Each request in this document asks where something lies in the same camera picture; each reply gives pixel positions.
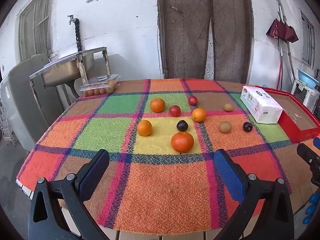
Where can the red mop handle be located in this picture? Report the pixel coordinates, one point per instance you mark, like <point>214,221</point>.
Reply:
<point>280,72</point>

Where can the stainless steel sink stand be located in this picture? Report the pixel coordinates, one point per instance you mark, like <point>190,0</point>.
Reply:
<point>67,69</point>

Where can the orange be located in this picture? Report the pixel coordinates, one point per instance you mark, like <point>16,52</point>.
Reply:
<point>157,105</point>
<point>144,128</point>
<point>198,115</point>

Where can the white tissue pack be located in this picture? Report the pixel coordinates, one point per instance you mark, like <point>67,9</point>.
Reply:
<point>263,108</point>

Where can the red tomato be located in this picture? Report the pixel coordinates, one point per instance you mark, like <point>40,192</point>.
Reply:
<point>175,110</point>
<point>192,100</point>

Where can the window right wall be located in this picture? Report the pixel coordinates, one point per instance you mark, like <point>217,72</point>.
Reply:
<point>308,52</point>

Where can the clear plastic fruit container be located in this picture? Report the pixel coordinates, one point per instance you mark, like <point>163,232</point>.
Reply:
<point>100,85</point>

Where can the brown kiwi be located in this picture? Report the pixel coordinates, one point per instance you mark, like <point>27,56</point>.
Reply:
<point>228,107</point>
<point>225,127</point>

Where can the dark red folded umbrella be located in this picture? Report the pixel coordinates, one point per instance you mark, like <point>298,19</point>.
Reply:
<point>280,30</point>

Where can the blue plastic basin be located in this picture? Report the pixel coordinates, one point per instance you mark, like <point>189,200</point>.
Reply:
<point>310,81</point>

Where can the brown kiwi back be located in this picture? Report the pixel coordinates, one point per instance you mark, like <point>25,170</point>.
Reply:
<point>228,107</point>

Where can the red tomato back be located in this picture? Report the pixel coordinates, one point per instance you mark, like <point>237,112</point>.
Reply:
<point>192,100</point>

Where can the dark plum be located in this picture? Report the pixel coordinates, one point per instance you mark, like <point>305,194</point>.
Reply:
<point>247,127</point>
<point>182,126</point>

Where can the brown kiwi front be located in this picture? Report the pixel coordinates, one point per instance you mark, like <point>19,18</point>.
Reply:
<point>225,127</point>

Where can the red cardboard box tray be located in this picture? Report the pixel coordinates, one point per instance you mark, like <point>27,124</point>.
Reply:
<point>298,123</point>

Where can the grey board panel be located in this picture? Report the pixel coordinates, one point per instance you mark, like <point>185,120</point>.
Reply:
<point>30,110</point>

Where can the wall water tap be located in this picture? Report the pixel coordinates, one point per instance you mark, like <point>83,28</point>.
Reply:
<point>71,19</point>

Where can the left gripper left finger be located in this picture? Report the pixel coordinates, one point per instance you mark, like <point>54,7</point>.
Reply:
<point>46,220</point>

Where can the red tomato front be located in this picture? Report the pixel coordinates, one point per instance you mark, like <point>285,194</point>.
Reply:
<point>175,110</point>

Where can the white air conditioner unit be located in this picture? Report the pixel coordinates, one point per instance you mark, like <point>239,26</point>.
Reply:
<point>307,96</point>

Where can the blue gloved hand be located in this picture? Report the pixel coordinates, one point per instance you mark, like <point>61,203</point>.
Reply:
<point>311,209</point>

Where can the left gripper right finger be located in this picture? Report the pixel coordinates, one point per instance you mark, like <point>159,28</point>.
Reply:
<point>276,217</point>

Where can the colourful plaid tablecloth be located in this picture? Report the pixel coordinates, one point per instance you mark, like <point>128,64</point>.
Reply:
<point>148,186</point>

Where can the large dark orange tangerine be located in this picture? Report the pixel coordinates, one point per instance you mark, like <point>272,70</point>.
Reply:
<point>182,142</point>

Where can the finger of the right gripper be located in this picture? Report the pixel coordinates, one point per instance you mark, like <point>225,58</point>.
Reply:
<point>316,142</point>
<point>309,156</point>

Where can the brown quilted door curtain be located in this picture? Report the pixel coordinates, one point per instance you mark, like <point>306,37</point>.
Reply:
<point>206,39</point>

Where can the window with bars left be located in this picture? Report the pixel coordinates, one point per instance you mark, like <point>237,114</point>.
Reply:
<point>34,29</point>

